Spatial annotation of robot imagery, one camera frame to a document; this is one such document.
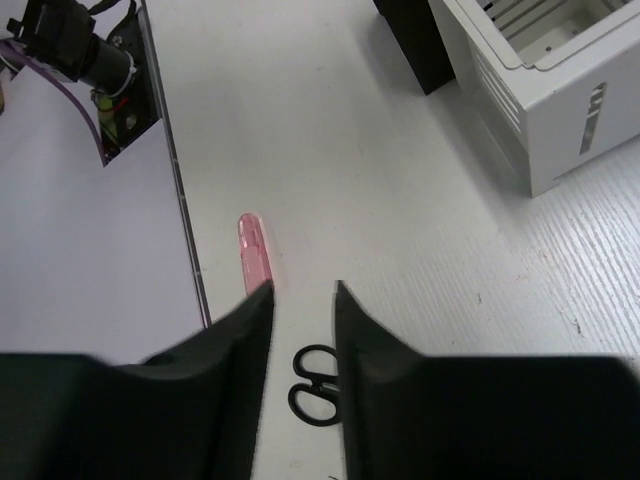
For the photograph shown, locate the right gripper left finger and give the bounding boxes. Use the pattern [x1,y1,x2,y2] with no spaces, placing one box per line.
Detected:
[1,282,275,479]

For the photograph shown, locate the white slotted container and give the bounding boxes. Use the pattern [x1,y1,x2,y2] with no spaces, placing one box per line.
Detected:
[430,1,639,197]

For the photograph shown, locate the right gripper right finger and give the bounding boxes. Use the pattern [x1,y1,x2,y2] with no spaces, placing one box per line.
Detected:
[334,283,639,479]

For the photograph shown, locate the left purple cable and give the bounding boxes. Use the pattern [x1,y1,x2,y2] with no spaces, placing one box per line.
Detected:
[0,39,108,166]

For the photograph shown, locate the black handled scissors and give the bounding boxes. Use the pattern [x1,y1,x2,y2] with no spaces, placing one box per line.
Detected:
[287,344,341,428]

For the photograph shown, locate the pink translucent eraser case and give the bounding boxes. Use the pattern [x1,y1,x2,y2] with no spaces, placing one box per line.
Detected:
[238,213,273,295]

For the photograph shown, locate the black slotted container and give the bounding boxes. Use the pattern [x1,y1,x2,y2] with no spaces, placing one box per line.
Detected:
[373,0,455,95]

